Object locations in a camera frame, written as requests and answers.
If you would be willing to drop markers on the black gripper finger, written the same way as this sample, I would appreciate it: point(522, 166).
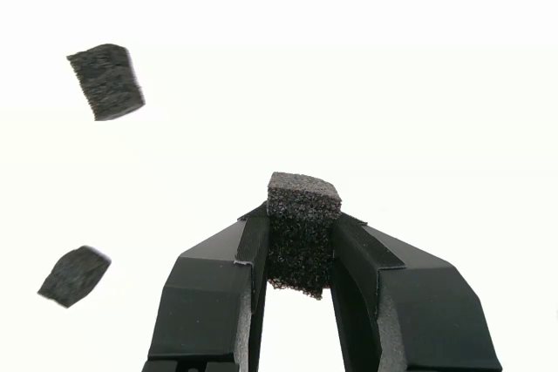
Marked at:
point(205, 302)
point(418, 315)

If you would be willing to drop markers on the black foam cube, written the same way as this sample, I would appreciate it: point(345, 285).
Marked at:
point(106, 82)
point(301, 224)
point(73, 277)

